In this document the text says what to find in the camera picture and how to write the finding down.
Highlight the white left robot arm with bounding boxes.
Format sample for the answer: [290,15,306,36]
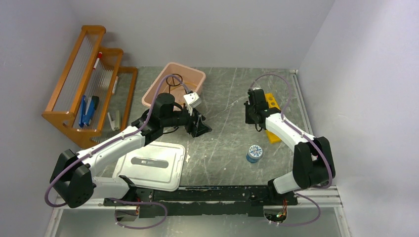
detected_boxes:
[44,92,211,208]

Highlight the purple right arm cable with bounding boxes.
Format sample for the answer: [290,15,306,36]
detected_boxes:
[249,73,334,227]

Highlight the white metal tray lid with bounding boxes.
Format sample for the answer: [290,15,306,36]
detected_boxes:
[113,141,186,192]

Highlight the blue patterned round tin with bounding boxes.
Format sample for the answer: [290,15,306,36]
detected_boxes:
[246,145,264,163]

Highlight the black wire ring tripod stand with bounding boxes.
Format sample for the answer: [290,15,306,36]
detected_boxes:
[166,74,183,87]

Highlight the wooden drying rack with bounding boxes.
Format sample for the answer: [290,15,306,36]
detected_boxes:
[42,25,138,149]

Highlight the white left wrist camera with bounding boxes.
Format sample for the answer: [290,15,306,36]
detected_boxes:
[183,92,202,110]

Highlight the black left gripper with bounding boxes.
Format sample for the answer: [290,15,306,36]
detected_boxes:
[162,104,211,137]

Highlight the tan rubber tubing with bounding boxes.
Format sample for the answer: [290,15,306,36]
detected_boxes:
[168,81,197,92]

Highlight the yellow test tube rack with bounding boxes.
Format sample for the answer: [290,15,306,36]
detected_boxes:
[264,93,284,144]

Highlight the aluminium frame rail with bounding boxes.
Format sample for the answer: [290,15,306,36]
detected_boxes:
[44,186,352,237]

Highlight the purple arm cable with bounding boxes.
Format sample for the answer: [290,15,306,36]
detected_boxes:
[249,73,334,227]
[44,74,194,230]

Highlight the blue stapler tool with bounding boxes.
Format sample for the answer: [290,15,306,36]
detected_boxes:
[78,95,99,128]

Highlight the pink plastic bin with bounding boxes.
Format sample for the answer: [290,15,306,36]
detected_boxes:
[142,62,206,108]

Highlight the red and white marker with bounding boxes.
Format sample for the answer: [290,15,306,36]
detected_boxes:
[93,52,103,70]

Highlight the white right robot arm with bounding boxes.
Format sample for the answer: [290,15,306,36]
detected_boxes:
[245,88,335,204]

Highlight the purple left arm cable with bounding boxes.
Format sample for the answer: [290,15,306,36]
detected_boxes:
[44,74,194,230]

